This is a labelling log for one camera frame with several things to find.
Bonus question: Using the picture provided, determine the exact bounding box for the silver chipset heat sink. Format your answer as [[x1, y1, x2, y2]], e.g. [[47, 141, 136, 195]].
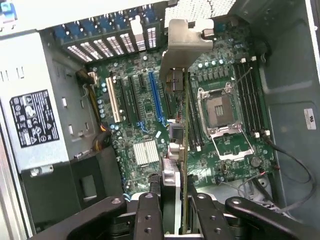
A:
[[132, 139, 160, 166]]

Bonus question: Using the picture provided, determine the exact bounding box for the metal socket cover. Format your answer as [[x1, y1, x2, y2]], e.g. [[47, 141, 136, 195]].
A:
[[209, 123, 256, 162]]

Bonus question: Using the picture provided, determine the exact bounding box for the black fan shroud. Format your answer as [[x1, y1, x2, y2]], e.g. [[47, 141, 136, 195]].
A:
[[21, 146, 126, 226]]

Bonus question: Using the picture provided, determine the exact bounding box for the green motherboard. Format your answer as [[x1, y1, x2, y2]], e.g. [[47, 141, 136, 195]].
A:
[[86, 23, 278, 198]]

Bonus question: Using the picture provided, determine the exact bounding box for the CPU socket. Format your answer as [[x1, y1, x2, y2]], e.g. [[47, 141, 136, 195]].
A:
[[197, 81, 245, 133]]

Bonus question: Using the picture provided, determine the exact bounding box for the blue expansion slot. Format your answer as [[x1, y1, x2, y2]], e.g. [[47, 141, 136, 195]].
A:
[[147, 71, 166, 123]]

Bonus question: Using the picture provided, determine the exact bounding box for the white expansion slot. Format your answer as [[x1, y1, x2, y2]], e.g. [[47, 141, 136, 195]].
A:
[[104, 76, 122, 123]]

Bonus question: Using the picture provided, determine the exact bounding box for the thin locking lever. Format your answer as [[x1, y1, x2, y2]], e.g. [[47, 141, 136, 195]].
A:
[[231, 66, 254, 86]]

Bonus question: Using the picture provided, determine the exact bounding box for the black PC case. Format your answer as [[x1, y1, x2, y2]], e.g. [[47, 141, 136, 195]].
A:
[[0, 0, 320, 240]]

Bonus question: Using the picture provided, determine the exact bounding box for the grey power supply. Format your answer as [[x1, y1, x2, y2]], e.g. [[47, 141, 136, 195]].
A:
[[0, 29, 101, 174]]

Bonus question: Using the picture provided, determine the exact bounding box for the blue case latch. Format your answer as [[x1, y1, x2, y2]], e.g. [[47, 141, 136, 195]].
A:
[[0, 0, 18, 23]]

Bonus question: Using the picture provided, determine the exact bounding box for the long black wire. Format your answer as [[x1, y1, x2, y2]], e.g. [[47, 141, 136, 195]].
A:
[[261, 133, 315, 215]]

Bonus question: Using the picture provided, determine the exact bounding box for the yellow black wire bundle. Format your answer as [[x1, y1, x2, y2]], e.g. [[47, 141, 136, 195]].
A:
[[75, 69, 113, 152]]

